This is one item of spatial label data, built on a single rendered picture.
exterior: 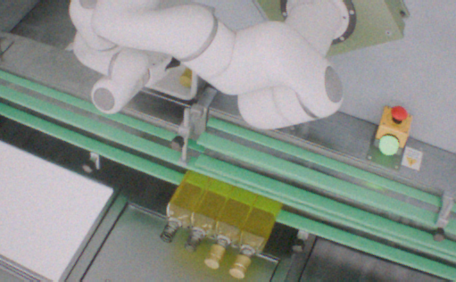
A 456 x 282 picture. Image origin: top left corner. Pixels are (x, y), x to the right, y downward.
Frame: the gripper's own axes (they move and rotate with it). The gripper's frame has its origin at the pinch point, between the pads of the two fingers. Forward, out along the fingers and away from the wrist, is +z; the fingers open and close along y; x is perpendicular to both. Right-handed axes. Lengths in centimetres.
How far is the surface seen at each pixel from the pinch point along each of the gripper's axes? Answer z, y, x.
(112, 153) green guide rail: -7.8, -5.2, -28.7
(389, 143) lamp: -5, 56, -1
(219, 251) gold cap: -26.7, 30.0, -27.4
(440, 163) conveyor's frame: 1, 70, -4
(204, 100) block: -3.9, 13.7, -7.6
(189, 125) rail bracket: -13.0, 14.0, -9.1
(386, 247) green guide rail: -7, 65, -26
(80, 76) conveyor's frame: 2.1, -21.8, -17.1
